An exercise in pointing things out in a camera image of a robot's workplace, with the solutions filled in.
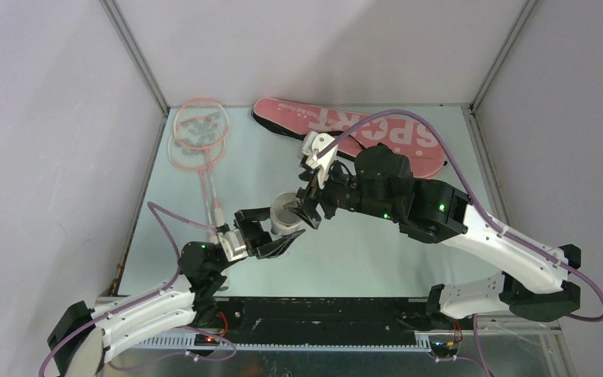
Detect purple cable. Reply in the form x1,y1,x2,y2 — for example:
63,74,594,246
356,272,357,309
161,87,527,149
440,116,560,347
38,201,240,377
316,109,603,324

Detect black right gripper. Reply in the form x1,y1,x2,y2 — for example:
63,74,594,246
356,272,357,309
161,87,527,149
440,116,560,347
283,157,397,229

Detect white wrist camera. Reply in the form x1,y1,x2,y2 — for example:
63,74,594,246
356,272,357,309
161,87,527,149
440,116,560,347
217,223,248,262
298,131,338,189

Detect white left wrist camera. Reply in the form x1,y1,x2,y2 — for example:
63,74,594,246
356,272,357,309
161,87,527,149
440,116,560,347
217,223,248,262

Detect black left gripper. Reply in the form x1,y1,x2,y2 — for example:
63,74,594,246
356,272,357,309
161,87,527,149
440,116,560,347
214,206,303,272

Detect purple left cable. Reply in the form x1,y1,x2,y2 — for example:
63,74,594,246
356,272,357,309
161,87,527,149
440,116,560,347
38,201,240,377

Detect pink sport racket bag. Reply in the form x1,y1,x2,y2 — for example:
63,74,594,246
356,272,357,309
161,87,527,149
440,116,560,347
252,97,446,178

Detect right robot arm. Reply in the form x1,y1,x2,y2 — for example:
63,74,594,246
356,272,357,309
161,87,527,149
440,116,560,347
293,145,581,328

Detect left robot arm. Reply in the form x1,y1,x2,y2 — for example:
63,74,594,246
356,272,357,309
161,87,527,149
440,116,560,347
38,205,304,376

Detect white shuttlecock tube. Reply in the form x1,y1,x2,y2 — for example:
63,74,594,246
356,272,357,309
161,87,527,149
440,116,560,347
269,192,302,236

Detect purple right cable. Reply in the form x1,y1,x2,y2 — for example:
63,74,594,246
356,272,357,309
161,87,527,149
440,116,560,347
316,109,603,324

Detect aluminium front frame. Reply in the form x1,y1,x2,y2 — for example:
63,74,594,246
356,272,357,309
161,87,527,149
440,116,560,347
103,297,572,376

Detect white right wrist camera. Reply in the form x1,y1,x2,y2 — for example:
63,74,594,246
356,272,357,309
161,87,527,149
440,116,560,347
298,131,338,189

